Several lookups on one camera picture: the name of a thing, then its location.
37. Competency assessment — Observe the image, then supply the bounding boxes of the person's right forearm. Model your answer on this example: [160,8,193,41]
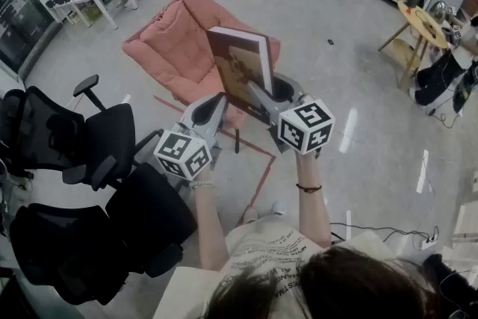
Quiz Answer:
[294,151,333,248]

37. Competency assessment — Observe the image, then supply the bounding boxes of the white bead bracelet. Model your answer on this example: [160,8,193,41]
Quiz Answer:
[188,179,217,192]

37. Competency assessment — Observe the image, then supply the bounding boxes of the round wooden side table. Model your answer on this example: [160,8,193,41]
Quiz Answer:
[377,0,450,91]

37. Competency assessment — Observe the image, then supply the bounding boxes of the person's shoe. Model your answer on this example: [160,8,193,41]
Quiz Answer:
[243,207,260,226]
[271,200,289,217]

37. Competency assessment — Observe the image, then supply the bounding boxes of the person's left forearm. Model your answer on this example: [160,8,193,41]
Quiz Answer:
[191,179,230,273]

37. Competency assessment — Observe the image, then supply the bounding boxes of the white floor cable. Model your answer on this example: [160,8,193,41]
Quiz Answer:
[412,151,438,248]

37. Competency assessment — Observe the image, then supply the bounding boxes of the brown hardcover picture book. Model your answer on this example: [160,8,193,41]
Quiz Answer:
[206,25,276,120]

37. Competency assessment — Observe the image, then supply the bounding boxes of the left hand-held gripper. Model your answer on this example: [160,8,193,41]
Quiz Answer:
[153,92,229,182]

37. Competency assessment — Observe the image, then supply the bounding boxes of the pink cushioned armchair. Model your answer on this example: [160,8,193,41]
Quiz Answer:
[122,0,282,155]

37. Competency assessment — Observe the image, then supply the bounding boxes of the black cord bracelet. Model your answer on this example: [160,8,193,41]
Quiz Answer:
[296,182,323,195]

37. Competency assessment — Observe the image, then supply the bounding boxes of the black floor cable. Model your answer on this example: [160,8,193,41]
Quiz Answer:
[329,222,440,244]

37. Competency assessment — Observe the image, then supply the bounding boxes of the person's right shoe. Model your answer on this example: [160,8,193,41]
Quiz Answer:
[271,200,289,217]

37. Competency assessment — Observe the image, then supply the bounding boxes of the person's left shoe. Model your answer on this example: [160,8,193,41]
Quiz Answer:
[243,207,260,226]

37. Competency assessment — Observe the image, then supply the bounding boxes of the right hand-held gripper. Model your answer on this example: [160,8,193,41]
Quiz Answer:
[247,72,336,160]

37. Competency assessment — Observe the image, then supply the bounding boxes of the person's cream printed shirt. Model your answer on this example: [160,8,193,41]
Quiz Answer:
[152,214,397,319]

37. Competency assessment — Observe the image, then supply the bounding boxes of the black glass door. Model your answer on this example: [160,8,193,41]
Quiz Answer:
[0,0,58,76]

